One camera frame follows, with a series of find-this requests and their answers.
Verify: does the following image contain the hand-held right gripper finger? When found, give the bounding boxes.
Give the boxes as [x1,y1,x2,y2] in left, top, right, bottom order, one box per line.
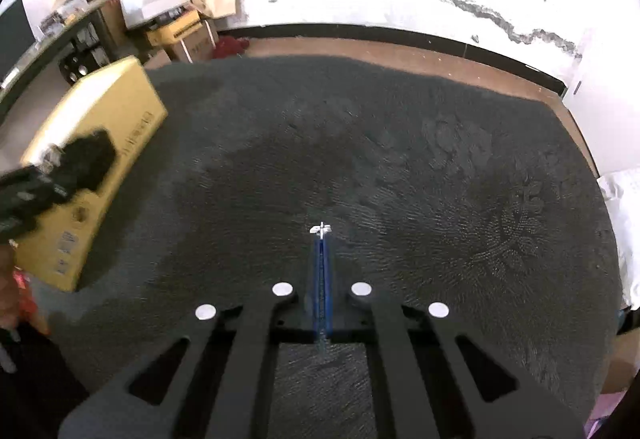
[59,231,323,439]
[321,233,584,439]

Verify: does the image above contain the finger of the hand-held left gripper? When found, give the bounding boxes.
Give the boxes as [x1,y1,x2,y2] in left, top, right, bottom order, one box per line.
[46,128,124,196]

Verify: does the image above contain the yellow cardboard box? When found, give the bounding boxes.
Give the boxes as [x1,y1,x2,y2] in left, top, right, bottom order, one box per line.
[19,56,169,293]

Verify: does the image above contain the person's left hand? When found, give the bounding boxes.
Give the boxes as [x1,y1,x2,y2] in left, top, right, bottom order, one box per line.
[0,243,23,327]

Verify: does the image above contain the black speakers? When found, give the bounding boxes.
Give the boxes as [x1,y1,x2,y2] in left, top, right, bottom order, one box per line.
[58,48,109,85]

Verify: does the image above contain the dark desk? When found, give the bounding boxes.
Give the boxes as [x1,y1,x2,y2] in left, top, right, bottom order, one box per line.
[0,0,119,120]

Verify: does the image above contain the black flat screen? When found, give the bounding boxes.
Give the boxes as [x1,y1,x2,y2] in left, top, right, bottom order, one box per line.
[0,0,36,80]

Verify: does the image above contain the black patterned mat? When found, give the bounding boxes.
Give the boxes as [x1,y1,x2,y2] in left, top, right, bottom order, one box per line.
[49,55,624,439]

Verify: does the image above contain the plain brown cardboard box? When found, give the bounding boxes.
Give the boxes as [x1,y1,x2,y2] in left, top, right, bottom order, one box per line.
[164,22,220,64]

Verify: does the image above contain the flat yellow box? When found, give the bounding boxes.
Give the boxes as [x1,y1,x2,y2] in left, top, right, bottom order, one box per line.
[145,11,204,48]

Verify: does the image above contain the red cloth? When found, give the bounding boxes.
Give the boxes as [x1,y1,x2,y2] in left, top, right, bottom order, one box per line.
[212,34,251,60]

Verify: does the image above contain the printed white pillow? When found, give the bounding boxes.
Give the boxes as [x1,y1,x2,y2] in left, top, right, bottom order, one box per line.
[597,169,640,311]

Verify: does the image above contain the pink cloth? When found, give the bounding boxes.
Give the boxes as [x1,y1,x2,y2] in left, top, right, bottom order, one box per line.
[584,391,632,439]

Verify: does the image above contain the white door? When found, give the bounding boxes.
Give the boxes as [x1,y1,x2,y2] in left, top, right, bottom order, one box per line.
[564,0,640,180]

